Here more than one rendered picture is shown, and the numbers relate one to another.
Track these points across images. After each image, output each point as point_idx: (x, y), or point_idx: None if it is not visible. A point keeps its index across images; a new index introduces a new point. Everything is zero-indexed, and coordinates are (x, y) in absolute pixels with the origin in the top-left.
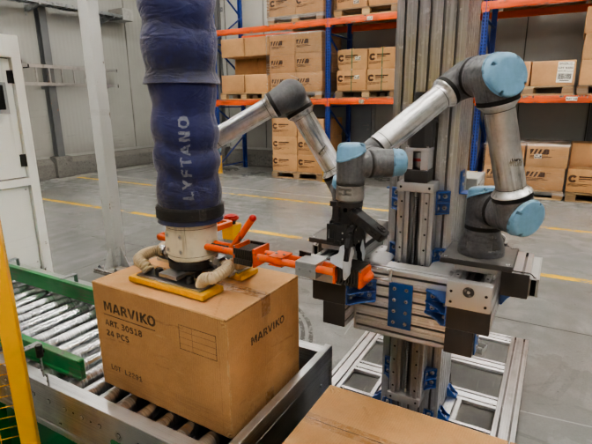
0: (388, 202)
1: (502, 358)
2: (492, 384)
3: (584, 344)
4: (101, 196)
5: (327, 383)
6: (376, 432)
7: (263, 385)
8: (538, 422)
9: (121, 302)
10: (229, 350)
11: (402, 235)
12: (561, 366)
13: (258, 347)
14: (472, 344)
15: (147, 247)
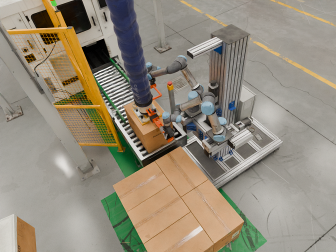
0: (330, 9)
1: (264, 145)
2: (249, 154)
3: (324, 145)
4: (155, 18)
5: (184, 142)
6: (180, 164)
7: (159, 143)
8: (264, 168)
9: (128, 115)
10: (145, 139)
11: (206, 116)
12: (299, 152)
13: (156, 137)
14: (209, 155)
15: (178, 33)
